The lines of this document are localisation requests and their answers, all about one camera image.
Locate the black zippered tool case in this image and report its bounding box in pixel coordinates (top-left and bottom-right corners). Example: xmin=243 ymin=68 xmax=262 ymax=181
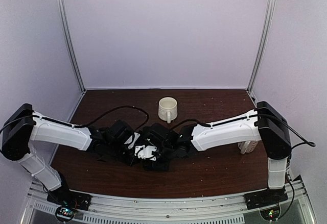
xmin=142 ymin=160 xmax=170 ymax=172

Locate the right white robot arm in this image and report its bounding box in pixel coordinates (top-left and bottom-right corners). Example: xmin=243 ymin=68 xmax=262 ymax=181
xmin=131 ymin=102 xmax=292 ymax=205

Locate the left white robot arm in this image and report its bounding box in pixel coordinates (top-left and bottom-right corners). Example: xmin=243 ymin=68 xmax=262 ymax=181
xmin=1 ymin=104 xmax=140 ymax=206

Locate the white ribbed mug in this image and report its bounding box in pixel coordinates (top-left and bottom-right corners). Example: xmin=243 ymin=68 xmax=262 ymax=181
xmin=158 ymin=97 xmax=178 ymax=123

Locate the white mug yellow inside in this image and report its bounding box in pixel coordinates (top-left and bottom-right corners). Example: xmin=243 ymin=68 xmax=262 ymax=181
xmin=238 ymin=141 xmax=258 ymax=155

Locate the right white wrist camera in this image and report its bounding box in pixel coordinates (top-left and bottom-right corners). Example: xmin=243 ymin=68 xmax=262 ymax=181
xmin=134 ymin=145 xmax=157 ymax=161

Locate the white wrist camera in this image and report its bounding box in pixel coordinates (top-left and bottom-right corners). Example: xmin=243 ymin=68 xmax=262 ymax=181
xmin=125 ymin=132 xmax=140 ymax=150
xmin=134 ymin=145 xmax=157 ymax=161

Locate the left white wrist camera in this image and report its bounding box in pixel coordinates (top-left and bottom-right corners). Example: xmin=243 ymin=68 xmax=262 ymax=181
xmin=125 ymin=132 xmax=140 ymax=150

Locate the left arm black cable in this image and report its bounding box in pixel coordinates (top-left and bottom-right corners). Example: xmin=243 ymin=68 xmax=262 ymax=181
xmin=84 ymin=105 xmax=150 ymax=133

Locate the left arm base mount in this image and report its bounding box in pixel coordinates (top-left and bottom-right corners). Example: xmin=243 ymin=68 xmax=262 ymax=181
xmin=46 ymin=185 xmax=91 ymax=211

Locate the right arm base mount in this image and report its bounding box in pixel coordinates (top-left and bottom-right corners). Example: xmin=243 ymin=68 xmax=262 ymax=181
xmin=244 ymin=186 xmax=288 ymax=210

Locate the front aluminium rail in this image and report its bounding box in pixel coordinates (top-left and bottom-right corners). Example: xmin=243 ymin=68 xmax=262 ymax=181
xmin=18 ymin=180 xmax=317 ymax=223

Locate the left aluminium frame post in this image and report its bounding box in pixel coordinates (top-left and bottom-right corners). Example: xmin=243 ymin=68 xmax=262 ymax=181
xmin=57 ymin=0 xmax=86 ymax=93

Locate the aluminium frame post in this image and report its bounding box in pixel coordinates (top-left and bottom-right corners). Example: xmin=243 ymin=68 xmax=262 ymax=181
xmin=57 ymin=0 xmax=86 ymax=93
xmin=247 ymin=0 xmax=276 ymax=94

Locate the right aluminium frame post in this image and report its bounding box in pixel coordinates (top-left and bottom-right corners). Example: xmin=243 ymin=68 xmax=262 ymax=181
xmin=247 ymin=0 xmax=276 ymax=94

